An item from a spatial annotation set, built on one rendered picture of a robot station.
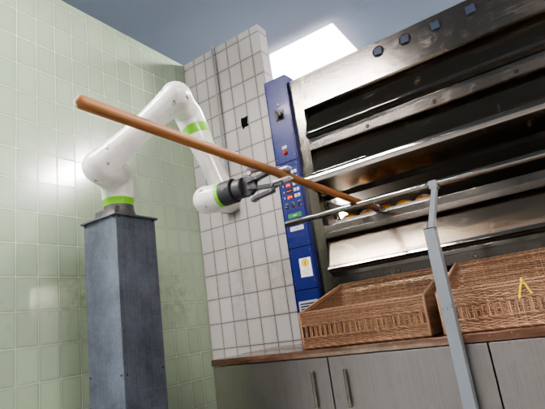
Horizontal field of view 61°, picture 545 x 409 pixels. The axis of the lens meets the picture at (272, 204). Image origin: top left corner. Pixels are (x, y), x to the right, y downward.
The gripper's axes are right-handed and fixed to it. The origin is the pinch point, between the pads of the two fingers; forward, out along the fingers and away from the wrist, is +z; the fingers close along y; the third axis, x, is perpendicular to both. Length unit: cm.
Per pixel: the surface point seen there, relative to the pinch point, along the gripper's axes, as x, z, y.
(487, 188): -92, 53, 3
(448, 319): -32, 37, 56
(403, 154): -78, 23, -20
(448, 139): -77, 44, -20
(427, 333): -43, 26, 60
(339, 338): -44, -9, 59
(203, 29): -132, -129, -194
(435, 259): -32, 38, 35
